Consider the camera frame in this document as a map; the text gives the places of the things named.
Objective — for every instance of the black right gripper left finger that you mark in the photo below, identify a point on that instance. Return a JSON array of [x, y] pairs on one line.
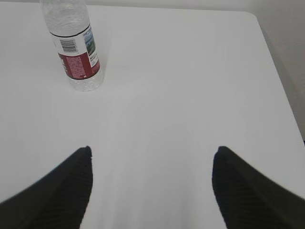
[[56, 201]]

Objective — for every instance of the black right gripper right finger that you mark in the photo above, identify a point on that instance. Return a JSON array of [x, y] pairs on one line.
[[247, 199]]

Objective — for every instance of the clear water bottle red label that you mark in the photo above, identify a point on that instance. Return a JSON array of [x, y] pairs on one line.
[[68, 22]]

